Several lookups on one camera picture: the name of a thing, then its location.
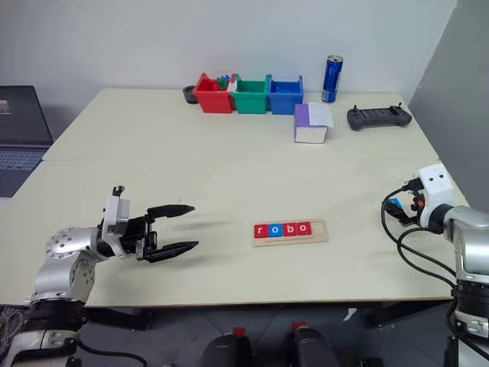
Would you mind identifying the dark rounded shape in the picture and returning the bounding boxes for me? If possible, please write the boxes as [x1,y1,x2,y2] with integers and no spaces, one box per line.
[290,326,342,367]
[198,332,254,367]

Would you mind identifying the dark grey laptop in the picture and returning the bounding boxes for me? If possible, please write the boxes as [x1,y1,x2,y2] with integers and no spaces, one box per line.
[0,85,55,200]

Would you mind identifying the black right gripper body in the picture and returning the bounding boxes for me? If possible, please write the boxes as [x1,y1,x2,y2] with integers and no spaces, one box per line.
[404,190,426,228]

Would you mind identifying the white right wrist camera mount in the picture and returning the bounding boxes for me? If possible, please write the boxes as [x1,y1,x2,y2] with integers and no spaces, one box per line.
[416,163,454,231]

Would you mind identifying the black round dish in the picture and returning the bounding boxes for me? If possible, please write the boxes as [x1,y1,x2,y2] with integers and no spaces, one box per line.
[182,85,200,105]

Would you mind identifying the blue drink can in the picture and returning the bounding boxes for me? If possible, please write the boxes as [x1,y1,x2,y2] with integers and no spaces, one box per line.
[321,54,345,105]

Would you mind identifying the red plastic bin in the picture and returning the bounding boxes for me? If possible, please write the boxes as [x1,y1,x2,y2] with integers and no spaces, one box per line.
[192,72,235,115]

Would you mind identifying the green plastic bin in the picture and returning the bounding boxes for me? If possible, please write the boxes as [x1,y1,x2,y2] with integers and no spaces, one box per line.
[230,73,270,115]

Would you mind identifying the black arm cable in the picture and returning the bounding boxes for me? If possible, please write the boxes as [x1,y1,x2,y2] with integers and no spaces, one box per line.
[75,338,148,367]
[381,179,489,362]

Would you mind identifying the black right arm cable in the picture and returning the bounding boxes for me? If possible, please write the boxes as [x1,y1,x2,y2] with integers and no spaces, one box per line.
[381,179,489,362]

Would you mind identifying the tangled light cables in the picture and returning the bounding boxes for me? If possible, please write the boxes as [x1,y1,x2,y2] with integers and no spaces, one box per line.
[0,305,28,345]

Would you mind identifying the white paper sheet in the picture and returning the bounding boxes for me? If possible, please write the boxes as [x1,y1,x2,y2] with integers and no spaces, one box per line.
[308,102,335,129]

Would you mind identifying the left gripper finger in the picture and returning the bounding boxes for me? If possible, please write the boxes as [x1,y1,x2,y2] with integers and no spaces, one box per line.
[145,240,200,264]
[146,204,196,222]

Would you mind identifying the wooden letter tray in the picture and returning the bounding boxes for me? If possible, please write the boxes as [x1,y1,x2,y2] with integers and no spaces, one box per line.
[251,219,330,248]

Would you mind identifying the blue plastic bin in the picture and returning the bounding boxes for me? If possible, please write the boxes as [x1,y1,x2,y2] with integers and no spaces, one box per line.
[266,74,306,115]

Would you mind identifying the grey handheld controller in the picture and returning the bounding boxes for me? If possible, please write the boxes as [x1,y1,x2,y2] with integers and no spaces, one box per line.
[346,101,414,132]

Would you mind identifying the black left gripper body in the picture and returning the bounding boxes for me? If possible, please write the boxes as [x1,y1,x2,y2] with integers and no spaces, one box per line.
[121,213,159,263]

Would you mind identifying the purple and white box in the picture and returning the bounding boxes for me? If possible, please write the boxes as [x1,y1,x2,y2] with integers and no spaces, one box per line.
[293,102,329,145]

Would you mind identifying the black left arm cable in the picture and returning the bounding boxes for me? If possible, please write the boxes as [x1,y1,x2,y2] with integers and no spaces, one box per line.
[75,338,148,367]

